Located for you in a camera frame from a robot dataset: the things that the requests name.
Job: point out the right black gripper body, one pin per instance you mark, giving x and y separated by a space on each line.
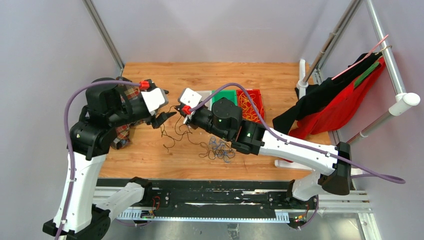
201 119

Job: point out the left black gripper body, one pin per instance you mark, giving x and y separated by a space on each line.
149 118

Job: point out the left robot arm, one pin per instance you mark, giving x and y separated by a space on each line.
111 103

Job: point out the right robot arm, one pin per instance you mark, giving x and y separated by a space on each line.
224 120

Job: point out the plaid cloth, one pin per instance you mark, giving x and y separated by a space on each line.
123 138

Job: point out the green plastic bin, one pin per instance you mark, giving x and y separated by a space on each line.
228 94

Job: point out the red plastic bin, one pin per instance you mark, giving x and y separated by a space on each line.
251 110

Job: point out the black garment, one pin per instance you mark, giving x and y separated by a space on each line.
319 96

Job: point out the red garment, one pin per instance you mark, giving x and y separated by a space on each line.
343 107

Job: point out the pink hanger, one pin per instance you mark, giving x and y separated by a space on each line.
363 58

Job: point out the metal clothes rack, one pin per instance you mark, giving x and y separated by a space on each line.
404 100

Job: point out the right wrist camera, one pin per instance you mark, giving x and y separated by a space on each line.
191 99

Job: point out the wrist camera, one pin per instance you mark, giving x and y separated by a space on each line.
191 99
154 100

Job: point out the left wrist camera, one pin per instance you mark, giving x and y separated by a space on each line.
154 100

